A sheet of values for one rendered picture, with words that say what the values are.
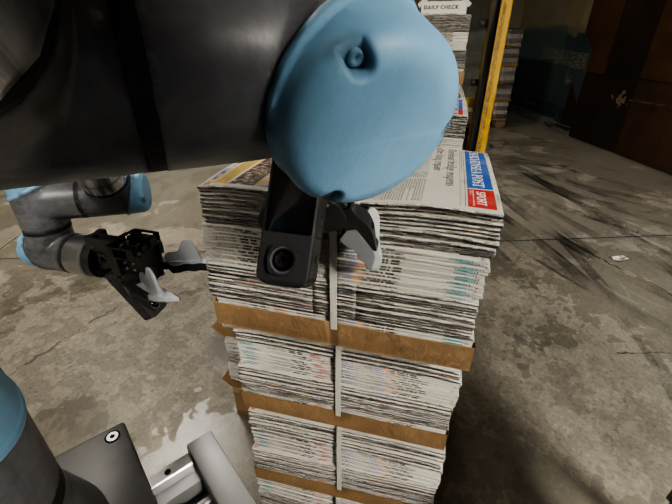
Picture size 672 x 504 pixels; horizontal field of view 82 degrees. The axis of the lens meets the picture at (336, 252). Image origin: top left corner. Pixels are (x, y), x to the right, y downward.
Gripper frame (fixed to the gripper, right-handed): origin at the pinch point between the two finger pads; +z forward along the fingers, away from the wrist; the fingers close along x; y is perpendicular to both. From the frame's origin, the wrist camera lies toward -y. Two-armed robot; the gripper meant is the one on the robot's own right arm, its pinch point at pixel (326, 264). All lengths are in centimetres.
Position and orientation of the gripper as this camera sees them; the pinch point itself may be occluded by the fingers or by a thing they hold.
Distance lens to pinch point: 46.3
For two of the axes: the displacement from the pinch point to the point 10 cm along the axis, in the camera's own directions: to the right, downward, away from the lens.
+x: -9.7, -1.2, 2.1
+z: 1.2, 5.3, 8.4
